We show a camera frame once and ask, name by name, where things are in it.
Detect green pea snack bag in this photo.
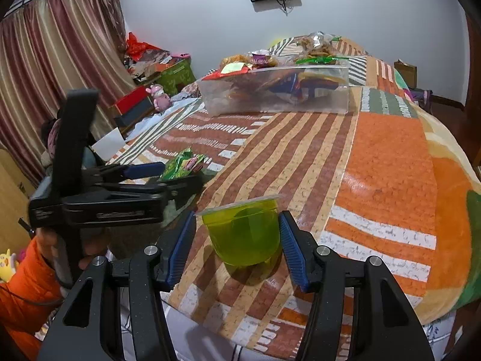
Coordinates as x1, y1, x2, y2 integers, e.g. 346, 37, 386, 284
159, 147, 205, 181

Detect green jelly cup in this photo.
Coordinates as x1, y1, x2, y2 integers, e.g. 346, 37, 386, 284
197, 195, 280, 267

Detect clear bag round chips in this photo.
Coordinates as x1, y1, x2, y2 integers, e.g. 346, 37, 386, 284
294, 32, 347, 65

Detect red snack bag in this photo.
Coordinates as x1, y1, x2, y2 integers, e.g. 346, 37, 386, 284
202, 62, 253, 81

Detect clear bag yellow crackers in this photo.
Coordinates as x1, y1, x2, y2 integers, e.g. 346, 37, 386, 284
219, 54, 253, 69

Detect white paper sheet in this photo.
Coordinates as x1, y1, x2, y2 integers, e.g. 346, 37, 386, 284
92, 128, 126, 161

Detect light blue pillow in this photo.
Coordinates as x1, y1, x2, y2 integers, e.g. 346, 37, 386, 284
125, 98, 198, 142

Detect red flat box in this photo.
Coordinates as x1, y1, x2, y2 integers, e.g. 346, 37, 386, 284
110, 86, 149, 116

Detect pink plush toy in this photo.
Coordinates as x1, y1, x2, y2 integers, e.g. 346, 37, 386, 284
146, 84, 172, 113

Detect green gift box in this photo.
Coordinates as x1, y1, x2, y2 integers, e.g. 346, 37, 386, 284
154, 60, 196, 96

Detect orange jacket sleeve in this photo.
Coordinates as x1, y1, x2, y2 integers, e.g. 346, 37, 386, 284
1, 239, 62, 360

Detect striped curtain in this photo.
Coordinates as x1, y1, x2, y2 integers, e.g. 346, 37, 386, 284
1, 0, 134, 184

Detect patchwork quilt bedspread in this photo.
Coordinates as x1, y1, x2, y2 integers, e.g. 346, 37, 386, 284
109, 39, 480, 359

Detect clear plastic storage bin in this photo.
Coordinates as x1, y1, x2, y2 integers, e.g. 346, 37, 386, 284
198, 65, 350, 116

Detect brown paper bag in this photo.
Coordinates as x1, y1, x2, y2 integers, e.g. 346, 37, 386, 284
394, 60, 417, 89

